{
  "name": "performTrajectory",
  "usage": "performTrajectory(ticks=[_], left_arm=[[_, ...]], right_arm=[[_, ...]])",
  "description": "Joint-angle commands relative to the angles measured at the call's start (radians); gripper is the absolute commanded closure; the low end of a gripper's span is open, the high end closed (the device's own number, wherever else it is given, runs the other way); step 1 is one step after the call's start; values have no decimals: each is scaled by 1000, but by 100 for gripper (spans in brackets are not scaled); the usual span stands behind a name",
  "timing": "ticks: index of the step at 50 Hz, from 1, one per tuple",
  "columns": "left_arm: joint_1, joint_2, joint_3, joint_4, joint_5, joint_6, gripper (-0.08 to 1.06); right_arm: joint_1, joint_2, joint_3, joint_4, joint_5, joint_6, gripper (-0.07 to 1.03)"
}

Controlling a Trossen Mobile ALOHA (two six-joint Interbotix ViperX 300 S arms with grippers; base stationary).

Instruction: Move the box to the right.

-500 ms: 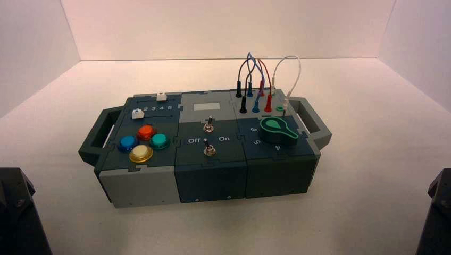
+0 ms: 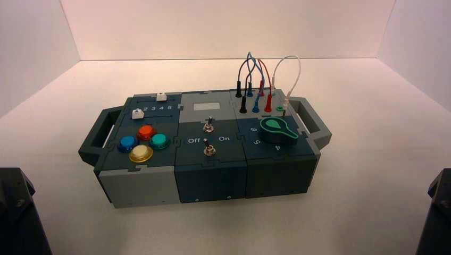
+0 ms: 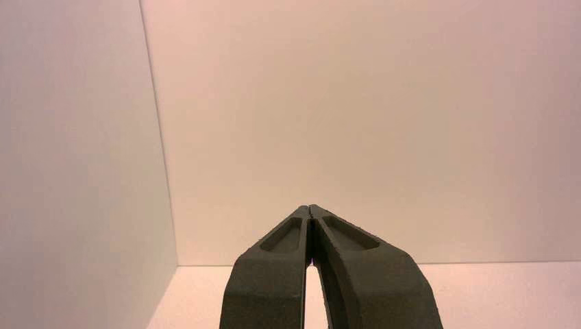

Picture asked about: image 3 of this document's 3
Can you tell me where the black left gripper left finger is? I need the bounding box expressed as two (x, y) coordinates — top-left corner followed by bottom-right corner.
(219, 205), (312, 329)

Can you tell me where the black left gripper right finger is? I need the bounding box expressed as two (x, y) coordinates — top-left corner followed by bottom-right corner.
(310, 204), (444, 329)

